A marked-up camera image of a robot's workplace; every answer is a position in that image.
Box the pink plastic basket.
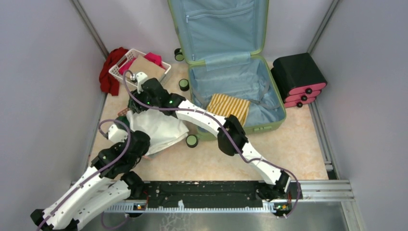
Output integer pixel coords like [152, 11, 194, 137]
[117, 108, 152, 161]

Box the white garment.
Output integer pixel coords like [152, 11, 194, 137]
[126, 109, 189, 156]

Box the yellow patterned garment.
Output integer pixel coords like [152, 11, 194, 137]
[206, 93, 251, 126]

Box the green hard-shell suitcase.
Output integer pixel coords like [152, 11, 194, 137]
[168, 0, 287, 134]

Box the black and pink storage stack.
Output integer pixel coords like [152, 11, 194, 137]
[271, 52, 328, 108]

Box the green garment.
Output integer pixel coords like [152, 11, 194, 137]
[116, 98, 135, 128]

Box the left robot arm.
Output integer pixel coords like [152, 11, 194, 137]
[30, 131, 150, 231]

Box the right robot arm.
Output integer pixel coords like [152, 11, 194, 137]
[130, 73, 291, 193]

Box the tan folded cloth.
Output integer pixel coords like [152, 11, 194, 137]
[128, 55, 166, 80]

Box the red cloth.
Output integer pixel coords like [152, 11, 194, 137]
[99, 47, 128, 96]

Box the magenta cloth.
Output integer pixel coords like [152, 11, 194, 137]
[119, 52, 166, 75]

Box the white plastic basket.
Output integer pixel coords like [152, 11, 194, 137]
[109, 49, 172, 83]

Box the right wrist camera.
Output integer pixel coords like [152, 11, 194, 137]
[130, 72, 149, 85]

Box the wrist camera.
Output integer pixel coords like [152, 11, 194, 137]
[107, 124, 128, 143]
[130, 72, 149, 85]

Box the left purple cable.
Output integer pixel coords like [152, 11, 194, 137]
[37, 119, 132, 231]

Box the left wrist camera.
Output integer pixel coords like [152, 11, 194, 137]
[107, 124, 128, 143]

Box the left aluminium corner post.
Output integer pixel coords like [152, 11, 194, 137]
[70, 0, 109, 59]

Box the aluminium corner post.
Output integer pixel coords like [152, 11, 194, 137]
[70, 0, 109, 59]
[307, 0, 341, 54]

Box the right aluminium corner post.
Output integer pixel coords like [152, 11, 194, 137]
[307, 0, 341, 54]

